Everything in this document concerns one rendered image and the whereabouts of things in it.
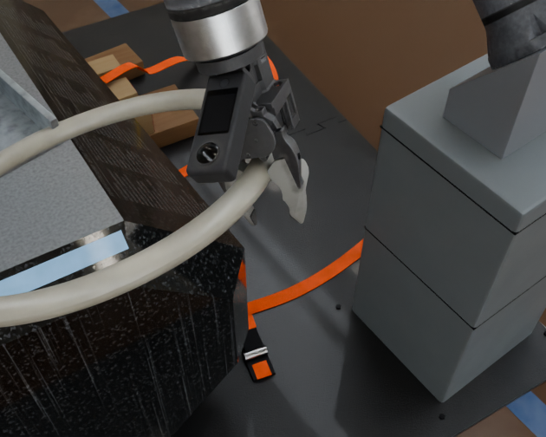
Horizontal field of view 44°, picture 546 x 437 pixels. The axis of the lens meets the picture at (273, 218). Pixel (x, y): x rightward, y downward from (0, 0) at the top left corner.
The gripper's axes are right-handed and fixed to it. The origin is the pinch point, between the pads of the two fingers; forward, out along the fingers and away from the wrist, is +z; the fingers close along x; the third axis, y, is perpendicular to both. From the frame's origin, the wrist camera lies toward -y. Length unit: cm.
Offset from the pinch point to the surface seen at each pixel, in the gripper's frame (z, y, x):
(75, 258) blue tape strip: 21, 19, 52
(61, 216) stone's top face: 15, 25, 57
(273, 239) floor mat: 87, 112, 63
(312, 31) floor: 59, 235, 76
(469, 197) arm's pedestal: 41, 63, -12
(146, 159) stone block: 24, 61, 60
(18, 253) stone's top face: 16, 15, 60
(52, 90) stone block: 4, 61, 78
